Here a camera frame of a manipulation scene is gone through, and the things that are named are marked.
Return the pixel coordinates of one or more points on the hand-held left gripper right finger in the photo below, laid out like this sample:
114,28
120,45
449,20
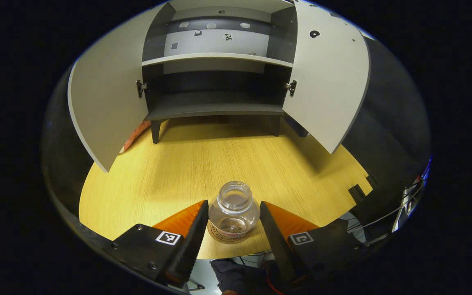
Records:
277,246

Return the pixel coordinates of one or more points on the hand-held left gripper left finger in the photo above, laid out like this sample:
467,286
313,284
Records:
193,246

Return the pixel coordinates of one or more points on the round brown coaster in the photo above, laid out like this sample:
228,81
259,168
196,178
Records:
228,239

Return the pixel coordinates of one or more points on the clear plastic bottle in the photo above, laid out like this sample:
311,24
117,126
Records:
234,213

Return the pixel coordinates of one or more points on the white cabinet door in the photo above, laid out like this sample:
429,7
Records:
330,82
105,102

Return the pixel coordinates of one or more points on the metal door hinge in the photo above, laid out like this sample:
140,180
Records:
141,88
291,87

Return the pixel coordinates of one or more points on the white cabinet shelf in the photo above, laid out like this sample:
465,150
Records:
219,57

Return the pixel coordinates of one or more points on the black table clamp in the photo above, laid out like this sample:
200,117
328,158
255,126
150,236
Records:
357,194

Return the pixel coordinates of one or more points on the black backdrop cloth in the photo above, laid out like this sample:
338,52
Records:
395,123

